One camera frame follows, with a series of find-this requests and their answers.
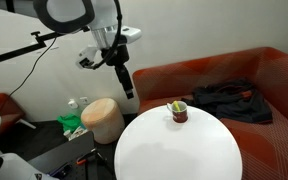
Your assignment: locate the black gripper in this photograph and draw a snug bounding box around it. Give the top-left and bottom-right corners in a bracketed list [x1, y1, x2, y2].
[105, 44, 135, 100]

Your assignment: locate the yellow marker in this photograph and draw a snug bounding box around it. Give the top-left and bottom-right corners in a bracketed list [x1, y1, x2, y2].
[172, 100, 181, 112]

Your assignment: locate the red mug white inside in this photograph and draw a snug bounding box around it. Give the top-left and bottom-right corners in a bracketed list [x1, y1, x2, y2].
[166, 100, 189, 124]

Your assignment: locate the green plastic bag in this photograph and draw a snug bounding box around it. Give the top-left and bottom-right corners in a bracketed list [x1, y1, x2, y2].
[57, 113, 85, 134]

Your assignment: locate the black jacket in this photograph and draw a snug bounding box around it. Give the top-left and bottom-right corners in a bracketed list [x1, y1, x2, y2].
[181, 78, 274, 125]

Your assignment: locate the red chair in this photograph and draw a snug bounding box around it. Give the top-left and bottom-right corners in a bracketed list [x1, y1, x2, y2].
[0, 92, 37, 148]

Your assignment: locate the red mesh placemat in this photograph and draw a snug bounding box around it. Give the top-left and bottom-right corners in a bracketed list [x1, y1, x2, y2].
[132, 46, 288, 180]

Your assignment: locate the white wall outlet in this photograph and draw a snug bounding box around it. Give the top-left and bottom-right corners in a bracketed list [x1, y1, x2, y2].
[79, 96, 90, 106]

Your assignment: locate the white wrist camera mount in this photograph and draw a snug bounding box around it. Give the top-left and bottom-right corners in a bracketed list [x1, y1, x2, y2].
[75, 46, 102, 70]

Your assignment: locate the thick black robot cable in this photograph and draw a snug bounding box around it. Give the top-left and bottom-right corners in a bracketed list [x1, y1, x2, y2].
[89, 0, 123, 70]

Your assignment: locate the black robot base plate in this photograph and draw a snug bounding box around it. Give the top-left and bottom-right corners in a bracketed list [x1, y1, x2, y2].
[27, 130, 118, 180]

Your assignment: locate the orange handled tool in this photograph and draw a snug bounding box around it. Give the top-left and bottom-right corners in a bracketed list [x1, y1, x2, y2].
[76, 151, 98, 166]

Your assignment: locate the thin black hanging cable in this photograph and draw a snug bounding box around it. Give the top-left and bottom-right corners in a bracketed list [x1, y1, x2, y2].
[7, 35, 58, 98]

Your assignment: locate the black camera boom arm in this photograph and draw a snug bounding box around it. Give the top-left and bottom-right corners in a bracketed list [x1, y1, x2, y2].
[0, 30, 65, 76]

